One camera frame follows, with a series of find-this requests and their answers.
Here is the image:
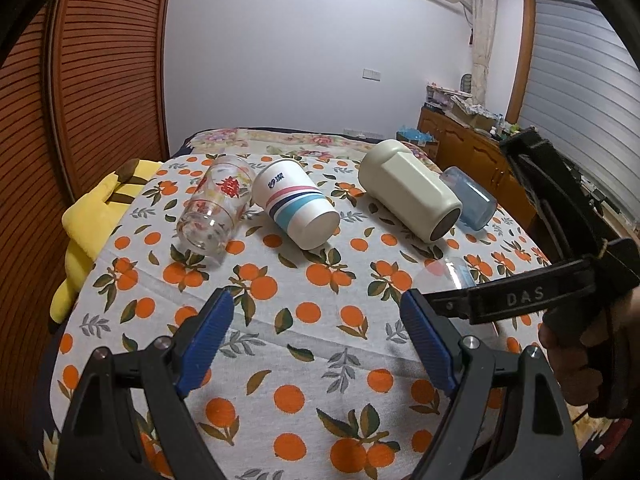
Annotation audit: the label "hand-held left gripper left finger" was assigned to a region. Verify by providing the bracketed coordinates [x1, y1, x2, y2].
[52, 287, 236, 480]

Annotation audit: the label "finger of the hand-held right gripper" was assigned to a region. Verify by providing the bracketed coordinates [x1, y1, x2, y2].
[498, 129, 610, 262]
[429, 252, 601, 326]

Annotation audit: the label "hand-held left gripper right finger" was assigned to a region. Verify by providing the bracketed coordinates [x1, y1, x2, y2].
[400, 287, 586, 480]

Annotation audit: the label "clear plastic cup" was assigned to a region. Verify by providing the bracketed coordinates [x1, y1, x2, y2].
[414, 256, 479, 306]

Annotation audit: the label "blue plastic cup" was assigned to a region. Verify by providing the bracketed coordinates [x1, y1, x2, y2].
[439, 166, 499, 231]

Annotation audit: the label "cream ceramic cup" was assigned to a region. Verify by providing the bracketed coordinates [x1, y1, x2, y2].
[358, 139, 463, 243]

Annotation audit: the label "red floral glass cup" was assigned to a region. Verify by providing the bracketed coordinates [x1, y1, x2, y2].
[176, 155, 257, 253]

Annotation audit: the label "striped white paper cup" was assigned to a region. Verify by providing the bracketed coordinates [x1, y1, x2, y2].
[251, 158, 341, 250]

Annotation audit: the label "person's right hand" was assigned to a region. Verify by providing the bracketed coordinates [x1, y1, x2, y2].
[537, 305, 623, 407]

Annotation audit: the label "wooden cabinet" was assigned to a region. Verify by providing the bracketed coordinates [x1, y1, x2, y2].
[417, 106, 540, 223]

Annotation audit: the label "cardboard box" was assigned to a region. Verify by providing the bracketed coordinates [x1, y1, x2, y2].
[452, 105, 495, 132]

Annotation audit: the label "orange print tablecloth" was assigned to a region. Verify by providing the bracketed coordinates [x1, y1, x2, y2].
[47, 152, 557, 480]

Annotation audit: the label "grey window blinds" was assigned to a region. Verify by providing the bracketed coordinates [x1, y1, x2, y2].
[517, 0, 640, 233]

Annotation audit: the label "box with blue items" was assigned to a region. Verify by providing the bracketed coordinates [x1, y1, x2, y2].
[396, 127, 441, 159]

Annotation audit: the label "stack of small boxes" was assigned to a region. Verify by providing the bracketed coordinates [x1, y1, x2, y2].
[425, 81, 473, 112]

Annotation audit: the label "yellow plush toy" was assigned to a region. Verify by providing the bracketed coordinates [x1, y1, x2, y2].
[50, 158, 162, 323]

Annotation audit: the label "cream curtain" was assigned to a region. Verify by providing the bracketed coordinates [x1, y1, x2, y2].
[470, 0, 497, 107]

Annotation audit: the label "floral blanket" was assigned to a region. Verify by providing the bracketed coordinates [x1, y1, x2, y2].
[170, 127, 442, 167]

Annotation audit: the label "wooden louvered wardrobe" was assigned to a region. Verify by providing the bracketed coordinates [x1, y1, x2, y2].
[0, 0, 179, 411]

